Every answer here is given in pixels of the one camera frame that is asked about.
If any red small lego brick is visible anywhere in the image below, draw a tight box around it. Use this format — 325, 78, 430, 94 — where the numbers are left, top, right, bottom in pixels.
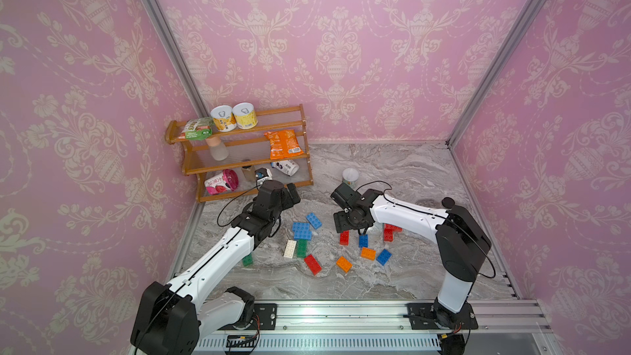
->
383, 228, 394, 243

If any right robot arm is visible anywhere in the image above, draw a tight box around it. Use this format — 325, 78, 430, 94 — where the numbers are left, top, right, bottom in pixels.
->
330, 183, 492, 331

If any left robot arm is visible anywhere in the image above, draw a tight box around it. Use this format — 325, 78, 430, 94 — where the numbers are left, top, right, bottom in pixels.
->
130, 180, 301, 354

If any red lego brick upright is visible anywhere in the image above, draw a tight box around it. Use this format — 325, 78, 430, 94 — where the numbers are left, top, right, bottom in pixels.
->
384, 225, 403, 233

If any light blue small lego brick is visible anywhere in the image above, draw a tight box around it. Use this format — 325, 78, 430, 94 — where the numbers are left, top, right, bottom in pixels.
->
307, 213, 322, 230

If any orange lego brick right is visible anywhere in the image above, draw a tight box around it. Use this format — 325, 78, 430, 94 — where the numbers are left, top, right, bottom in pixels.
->
360, 248, 376, 261

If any orange lego brick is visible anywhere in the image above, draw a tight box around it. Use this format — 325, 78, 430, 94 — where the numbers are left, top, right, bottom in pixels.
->
360, 248, 376, 261
336, 256, 353, 274

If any blue lego brick front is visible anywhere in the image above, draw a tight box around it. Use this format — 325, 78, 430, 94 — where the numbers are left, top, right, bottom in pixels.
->
376, 249, 392, 266

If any orange lego brick front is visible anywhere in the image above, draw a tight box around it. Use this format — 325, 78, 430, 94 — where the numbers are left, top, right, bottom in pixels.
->
336, 256, 353, 274

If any light blue large lego brick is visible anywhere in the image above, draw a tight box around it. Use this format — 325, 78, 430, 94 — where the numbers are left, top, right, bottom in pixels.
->
292, 222, 312, 241

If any green lego brick middle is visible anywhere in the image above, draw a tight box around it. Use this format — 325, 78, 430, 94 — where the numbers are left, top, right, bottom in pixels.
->
296, 239, 309, 259

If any green lego brick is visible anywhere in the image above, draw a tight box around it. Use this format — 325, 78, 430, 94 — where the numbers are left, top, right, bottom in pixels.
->
242, 254, 254, 267
296, 239, 309, 259

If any red lego brick front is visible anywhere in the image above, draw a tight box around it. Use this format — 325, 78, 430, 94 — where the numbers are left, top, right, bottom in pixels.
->
304, 255, 322, 276

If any white lego brick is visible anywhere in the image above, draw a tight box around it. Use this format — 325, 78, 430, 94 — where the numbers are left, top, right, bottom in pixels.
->
283, 240, 297, 259

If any green lego brick left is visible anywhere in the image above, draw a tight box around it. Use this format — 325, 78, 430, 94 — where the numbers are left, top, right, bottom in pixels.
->
242, 254, 254, 267

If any white blueberry yogurt bottle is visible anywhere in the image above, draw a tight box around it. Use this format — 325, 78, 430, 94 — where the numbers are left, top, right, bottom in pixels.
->
270, 159, 300, 177

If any small green white-lid cup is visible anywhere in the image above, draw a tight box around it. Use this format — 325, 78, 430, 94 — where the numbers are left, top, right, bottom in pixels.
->
342, 168, 359, 189

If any brown spice jar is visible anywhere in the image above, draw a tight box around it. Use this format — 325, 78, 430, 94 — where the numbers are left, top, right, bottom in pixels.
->
242, 165, 256, 182

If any wooden three-tier shelf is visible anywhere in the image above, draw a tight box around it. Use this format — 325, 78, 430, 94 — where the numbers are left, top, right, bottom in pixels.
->
165, 105, 314, 203

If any orange chips bag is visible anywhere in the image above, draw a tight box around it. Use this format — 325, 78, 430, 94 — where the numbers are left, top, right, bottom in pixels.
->
265, 129, 303, 160

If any pink strawberry drink cup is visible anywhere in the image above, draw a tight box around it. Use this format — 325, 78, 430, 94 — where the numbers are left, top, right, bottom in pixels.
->
204, 169, 239, 196

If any yellow-label white can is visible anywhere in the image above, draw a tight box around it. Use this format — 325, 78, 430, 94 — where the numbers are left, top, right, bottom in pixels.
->
233, 102, 258, 130

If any orange-label white can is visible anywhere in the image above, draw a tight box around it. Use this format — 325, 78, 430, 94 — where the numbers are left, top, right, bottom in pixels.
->
210, 105, 238, 132

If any green snack packet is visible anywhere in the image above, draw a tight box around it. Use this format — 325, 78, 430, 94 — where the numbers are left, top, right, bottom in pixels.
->
177, 117, 214, 141

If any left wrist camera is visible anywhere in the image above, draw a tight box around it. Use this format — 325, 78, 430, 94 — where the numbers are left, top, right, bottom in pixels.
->
255, 168, 272, 186

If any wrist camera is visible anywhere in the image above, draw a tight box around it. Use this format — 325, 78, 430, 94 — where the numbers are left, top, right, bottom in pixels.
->
255, 168, 272, 186
441, 197, 456, 210

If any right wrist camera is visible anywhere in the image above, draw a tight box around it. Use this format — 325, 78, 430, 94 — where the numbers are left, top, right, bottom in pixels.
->
441, 197, 456, 210

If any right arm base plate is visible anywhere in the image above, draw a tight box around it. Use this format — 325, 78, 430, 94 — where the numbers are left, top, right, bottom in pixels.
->
404, 302, 479, 331

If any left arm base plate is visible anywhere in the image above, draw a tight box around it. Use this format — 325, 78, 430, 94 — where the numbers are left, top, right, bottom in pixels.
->
228, 302, 278, 330

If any aluminium mounting rail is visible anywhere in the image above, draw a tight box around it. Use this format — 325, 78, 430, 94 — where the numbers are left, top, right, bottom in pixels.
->
190, 300, 561, 354

